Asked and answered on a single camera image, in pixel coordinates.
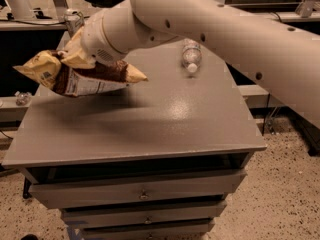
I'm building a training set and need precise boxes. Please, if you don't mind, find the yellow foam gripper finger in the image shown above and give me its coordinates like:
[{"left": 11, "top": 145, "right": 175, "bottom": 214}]
[{"left": 59, "top": 27, "right": 96, "bottom": 69}]

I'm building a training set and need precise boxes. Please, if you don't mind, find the brown and yellow chip bag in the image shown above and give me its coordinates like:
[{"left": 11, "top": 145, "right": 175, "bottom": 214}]
[{"left": 14, "top": 50, "right": 148, "bottom": 97}]

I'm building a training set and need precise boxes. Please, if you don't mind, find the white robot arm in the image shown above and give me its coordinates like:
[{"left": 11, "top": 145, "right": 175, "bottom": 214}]
[{"left": 62, "top": 0, "right": 320, "bottom": 127}]

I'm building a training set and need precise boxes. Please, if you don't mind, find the white soda can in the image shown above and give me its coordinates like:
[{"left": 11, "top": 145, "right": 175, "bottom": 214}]
[{"left": 64, "top": 9, "right": 84, "bottom": 37}]

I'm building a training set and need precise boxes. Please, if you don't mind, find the small clear glass jar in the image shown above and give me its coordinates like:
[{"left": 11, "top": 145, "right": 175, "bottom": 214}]
[{"left": 15, "top": 91, "right": 32, "bottom": 106}]

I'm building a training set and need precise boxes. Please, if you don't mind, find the clear plastic water bottle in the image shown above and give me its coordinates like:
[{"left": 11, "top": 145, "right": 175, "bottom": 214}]
[{"left": 182, "top": 39, "right": 202, "bottom": 75}]

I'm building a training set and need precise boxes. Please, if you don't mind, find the grey drawer cabinet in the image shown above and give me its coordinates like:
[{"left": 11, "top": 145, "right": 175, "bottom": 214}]
[{"left": 1, "top": 25, "right": 267, "bottom": 240}]

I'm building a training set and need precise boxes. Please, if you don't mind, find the top grey drawer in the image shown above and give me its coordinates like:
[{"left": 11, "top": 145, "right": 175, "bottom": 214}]
[{"left": 30, "top": 169, "right": 246, "bottom": 209}]

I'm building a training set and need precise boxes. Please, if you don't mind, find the grey drawer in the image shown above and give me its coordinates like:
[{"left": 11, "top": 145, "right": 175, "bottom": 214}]
[
  {"left": 62, "top": 199, "right": 226, "bottom": 228},
  {"left": 30, "top": 169, "right": 246, "bottom": 209},
  {"left": 81, "top": 219, "right": 214, "bottom": 240}
]

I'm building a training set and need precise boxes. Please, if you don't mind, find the middle grey drawer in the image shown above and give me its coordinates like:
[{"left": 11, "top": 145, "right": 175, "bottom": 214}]
[{"left": 62, "top": 199, "right": 226, "bottom": 228}]

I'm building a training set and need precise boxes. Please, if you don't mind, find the bottom grey drawer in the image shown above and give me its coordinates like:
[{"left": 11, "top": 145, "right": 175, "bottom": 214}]
[{"left": 81, "top": 219, "right": 214, "bottom": 240}]

